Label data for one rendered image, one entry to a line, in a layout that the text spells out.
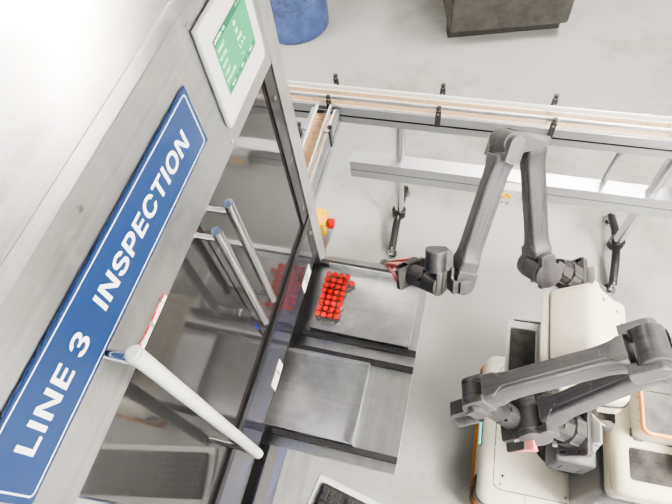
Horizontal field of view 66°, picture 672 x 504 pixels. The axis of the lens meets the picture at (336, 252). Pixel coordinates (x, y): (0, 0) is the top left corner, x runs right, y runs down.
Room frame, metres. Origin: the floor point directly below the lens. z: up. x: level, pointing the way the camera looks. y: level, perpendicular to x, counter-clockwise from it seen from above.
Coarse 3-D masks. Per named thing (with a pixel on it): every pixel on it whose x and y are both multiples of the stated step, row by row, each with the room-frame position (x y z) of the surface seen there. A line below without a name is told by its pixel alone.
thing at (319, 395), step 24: (288, 360) 0.63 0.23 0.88; (312, 360) 0.62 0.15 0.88; (336, 360) 0.60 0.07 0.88; (288, 384) 0.55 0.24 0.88; (312, 384) 0.54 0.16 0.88; (336, 384) 0.52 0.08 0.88; (360, 384) 0.51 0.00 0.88; (288, 408) 0.47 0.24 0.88; (312, 408) 0.46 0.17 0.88; (336, 408) 0.44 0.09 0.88; (360, 408) 0.42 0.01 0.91; (312, 432) 0.39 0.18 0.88; (336, 432) 0.37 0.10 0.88
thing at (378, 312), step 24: (336, 264) 0.95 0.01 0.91; (360, 288) 0.85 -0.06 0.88; (384, 288) 0.83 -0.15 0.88; (408, 288) 0.82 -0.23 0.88; (360, 312) 0.76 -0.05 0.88; (384, 312) 0.74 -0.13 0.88; (408, 312) 0.73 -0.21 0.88; (360, 336) 0.66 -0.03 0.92; (384, 336) 0.65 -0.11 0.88; (408, 336) 0.64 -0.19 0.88
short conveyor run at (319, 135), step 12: (312, 108) 1.74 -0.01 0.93; (312, 120) 1.64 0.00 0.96; (324, 120) 1.62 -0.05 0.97; (336, 120) 1.66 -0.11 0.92; (300, 132) 1.59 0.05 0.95; (312, 132) 1.61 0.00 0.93; (324, 132) 1.56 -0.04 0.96; (336, 132) 1.64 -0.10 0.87; (312, 144) 1.54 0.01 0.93; (324, 144) 1.52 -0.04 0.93; (312, 156) 1.43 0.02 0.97; (324, 156) 1.47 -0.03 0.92; (312, 168) 1.41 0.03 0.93; (324, 168) 1.44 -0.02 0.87; (312, 180) 1.34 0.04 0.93; (312, 192) 1.29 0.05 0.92
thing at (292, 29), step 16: (272, 0) 3.49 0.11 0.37; (288, 0) 3.45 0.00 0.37; (304, 0) 3.46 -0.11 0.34; (320, 0) 3.55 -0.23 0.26; (288, 16) 3.45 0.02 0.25; (304, 16) 3.46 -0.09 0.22; (320, 16) 3.53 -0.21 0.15; (288, 32) 3.46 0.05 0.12; (304, 32) 3.45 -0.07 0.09; (320, 32) 3.51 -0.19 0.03
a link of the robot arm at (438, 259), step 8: (432, 248) 0.68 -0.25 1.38; (440, 248) 0.67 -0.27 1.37; (448, 248) 0.67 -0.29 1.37; (432, 256) 0.65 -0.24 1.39; (440, 256) 0.64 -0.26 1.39; (448, 256) 0.65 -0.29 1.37; (424, 264) 0.65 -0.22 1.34; (432, 264) 0.63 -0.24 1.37; (440, 264) 0.63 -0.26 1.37; (448, 264) 0.63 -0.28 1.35; (432, 272) 0.62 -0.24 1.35; (440, 272) 0.62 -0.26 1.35; (448, 272) 0.63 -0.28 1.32; (448, 280) 0.61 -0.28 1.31; (464, 280) 0.59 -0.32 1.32; (448, 288) 0.59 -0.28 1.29; (456, 288) 0.58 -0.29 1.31; (464, 288) 0.58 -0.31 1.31; (472, 288) 0.57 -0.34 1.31
